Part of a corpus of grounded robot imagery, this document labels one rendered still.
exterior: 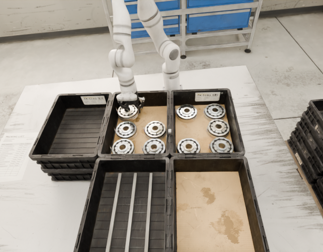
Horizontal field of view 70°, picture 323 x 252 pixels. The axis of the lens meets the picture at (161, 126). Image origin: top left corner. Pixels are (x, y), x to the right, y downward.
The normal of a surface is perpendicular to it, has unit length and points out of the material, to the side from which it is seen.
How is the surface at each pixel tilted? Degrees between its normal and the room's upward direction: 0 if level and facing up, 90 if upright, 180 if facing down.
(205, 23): 90
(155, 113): 0
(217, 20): 90
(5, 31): 90
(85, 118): 0
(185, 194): 0
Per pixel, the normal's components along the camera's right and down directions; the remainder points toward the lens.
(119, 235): -0.07, -0.64
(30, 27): 0.06, 0.76
